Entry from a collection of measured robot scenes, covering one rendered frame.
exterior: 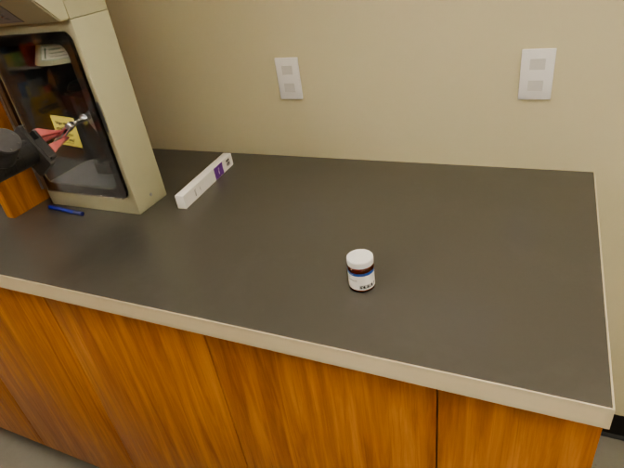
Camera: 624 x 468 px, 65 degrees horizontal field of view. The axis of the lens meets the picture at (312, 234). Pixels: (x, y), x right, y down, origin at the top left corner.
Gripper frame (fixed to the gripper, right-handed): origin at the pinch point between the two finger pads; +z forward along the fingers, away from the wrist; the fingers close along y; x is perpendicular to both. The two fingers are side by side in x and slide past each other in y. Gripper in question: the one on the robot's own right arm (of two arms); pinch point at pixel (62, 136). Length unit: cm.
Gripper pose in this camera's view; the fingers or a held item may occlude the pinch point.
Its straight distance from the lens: 130.6
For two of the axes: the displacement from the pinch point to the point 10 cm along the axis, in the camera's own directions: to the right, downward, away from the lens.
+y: -5.9, -7.8, -2.2
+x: -6.9, 3.4, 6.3
